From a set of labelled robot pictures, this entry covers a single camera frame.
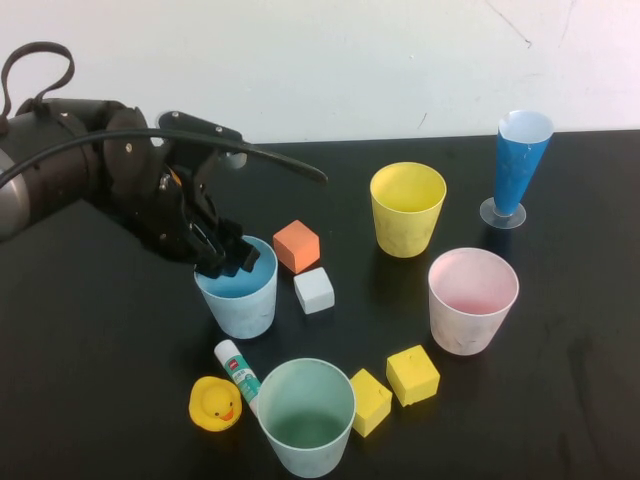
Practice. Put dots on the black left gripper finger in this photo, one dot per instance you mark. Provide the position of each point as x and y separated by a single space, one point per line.
207 257
240 247

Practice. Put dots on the white green glue stick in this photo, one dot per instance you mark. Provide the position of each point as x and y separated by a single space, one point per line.
235 370

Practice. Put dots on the white foam cube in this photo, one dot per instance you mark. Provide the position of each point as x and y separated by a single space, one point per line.
315 292

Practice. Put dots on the yellow plastic cup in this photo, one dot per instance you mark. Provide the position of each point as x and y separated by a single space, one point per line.
407 232

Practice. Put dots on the blue paper cone clear base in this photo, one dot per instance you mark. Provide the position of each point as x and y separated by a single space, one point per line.
515 175

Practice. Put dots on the light blue plastic cup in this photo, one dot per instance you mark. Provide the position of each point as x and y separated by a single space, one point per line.
240 315

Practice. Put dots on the orange foam cube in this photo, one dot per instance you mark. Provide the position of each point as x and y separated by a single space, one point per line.
300 247

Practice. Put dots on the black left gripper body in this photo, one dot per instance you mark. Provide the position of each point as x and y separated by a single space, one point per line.
165 225

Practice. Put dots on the green plastic cup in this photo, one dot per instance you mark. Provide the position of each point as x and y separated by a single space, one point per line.
305 452

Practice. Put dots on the yellow rubber duck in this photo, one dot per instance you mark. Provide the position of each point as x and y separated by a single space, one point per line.
215 402

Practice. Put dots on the yellow foam cube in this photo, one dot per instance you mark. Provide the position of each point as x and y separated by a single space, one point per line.
412 377
372 405

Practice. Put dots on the pink plastic cup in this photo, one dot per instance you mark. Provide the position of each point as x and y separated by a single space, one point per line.
465 332

